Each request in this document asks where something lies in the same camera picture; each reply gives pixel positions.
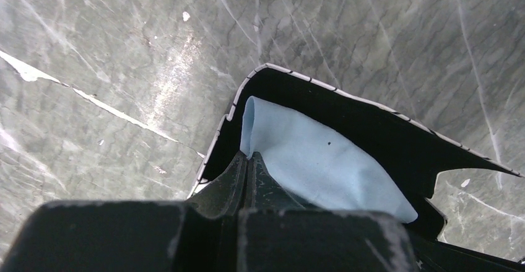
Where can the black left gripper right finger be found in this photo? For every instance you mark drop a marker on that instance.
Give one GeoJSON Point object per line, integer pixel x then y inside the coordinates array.
{"type": "Point", "coordinates": [276, 234]}

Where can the light blue cleaning cloth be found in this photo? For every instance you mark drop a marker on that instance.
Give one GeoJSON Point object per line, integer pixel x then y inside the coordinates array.
{"type": "Point", "coordinates": [317, 163]}

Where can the white geometric glasses case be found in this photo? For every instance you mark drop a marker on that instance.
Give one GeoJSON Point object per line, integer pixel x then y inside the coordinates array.
{"type": "Point", "coordinates": [412, 155]}

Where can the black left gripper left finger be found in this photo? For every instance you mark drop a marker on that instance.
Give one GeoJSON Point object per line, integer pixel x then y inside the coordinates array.
{"type": "Point", "coordinates": [198, 234]}

